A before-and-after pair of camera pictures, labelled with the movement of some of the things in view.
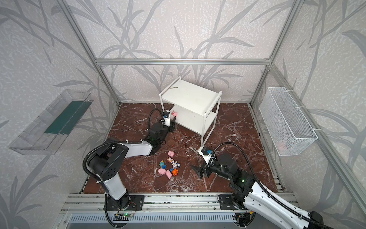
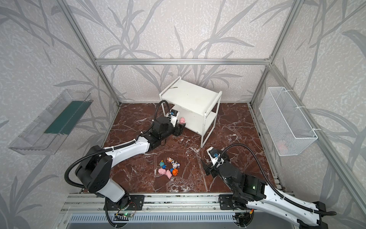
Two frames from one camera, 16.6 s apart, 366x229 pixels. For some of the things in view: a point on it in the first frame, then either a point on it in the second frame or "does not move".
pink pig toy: [171, 153] to [182, 120]
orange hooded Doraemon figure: [175, 171] does not move
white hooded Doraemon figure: [176, 165] does not move
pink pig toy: [162, 171] does not move
